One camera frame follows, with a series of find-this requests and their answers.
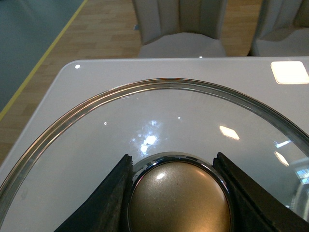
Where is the glass pot lid gold knob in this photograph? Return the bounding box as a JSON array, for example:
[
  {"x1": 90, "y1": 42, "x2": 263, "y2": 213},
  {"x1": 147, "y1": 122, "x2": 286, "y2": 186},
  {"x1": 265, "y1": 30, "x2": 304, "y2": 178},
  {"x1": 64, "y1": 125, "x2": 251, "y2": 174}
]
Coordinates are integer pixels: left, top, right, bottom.
[{"x1": 0, "y1": 79, "x2": 309, "y2": 232}]

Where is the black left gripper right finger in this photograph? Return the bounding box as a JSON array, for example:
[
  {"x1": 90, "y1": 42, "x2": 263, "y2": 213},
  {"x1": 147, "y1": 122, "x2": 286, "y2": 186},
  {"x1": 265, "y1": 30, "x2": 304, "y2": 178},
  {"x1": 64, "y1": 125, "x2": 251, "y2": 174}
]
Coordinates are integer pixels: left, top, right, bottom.
[{"x1": 213, "y1": 152, "x2": 309, "y2": 232}]

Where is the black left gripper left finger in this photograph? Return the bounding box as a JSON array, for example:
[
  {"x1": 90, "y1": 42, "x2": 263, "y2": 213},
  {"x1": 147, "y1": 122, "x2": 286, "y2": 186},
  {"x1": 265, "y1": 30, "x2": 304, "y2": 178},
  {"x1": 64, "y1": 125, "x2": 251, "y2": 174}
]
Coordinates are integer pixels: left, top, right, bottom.
[{"x1": 56, "y1": 154, "x2": 133, "y2": 232}]

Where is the right beige upholstered chair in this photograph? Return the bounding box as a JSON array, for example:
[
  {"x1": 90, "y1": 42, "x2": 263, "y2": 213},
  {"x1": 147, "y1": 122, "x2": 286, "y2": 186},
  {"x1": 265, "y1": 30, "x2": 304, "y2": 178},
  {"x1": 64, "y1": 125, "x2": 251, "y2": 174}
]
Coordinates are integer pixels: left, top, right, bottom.
[{"x1": 248, "y1": 0, "x2": 309, "y2": 57}]

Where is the beige upholstered chair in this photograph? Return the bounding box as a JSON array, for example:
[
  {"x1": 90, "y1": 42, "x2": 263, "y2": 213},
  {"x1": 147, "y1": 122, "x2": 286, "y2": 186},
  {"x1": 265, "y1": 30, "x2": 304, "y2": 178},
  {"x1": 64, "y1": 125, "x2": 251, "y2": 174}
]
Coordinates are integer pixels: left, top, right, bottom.
[
  {"x1": 133, "y1": 0, "x2": 227, "y2": 58},
  {"x1": 248, "y1": 0, "x2": 309, "y2": 57}
]

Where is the left beige upholstered chair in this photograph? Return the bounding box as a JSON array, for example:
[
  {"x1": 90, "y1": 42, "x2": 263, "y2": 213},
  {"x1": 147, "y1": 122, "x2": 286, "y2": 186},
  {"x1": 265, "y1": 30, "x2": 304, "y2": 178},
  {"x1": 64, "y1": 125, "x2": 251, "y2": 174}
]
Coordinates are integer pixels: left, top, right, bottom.
[{"x1": 133, "y1": 0, "x2": 227, "y2": 58}]

